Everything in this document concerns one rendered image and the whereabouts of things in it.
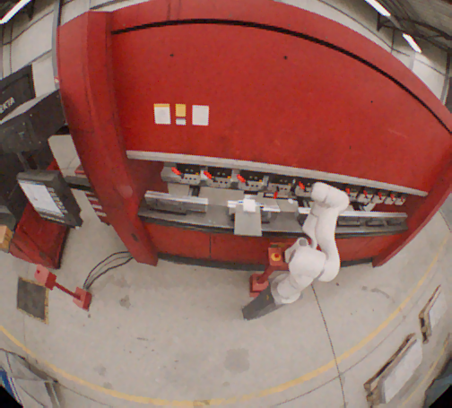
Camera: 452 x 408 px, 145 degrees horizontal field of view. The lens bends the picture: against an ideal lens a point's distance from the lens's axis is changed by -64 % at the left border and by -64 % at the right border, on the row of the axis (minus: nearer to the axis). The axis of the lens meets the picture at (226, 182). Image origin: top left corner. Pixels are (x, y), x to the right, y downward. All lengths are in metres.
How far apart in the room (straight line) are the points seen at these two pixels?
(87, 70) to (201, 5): 0.57
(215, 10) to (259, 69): 0.35
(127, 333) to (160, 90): 2.15
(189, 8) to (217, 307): 2.31
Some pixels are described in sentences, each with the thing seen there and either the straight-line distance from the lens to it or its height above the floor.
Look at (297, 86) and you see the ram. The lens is 0.96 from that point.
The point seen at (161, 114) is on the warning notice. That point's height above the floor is 1.65.
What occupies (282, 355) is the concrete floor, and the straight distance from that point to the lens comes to 2.20.
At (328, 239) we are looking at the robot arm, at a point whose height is 1.43.
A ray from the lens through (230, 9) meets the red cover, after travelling 0.90.
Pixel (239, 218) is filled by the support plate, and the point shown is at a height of 1.00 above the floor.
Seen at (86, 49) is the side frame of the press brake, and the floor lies 2.09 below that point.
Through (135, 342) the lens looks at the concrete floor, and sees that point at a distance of 2.18.
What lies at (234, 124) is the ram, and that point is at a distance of 0.99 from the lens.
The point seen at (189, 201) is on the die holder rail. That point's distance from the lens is 1.43.
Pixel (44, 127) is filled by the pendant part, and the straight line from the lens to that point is 0.95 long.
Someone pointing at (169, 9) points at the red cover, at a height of 2.22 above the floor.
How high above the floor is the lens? 2.04
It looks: 42 degrees down
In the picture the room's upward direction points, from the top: 7 degrees clockwise
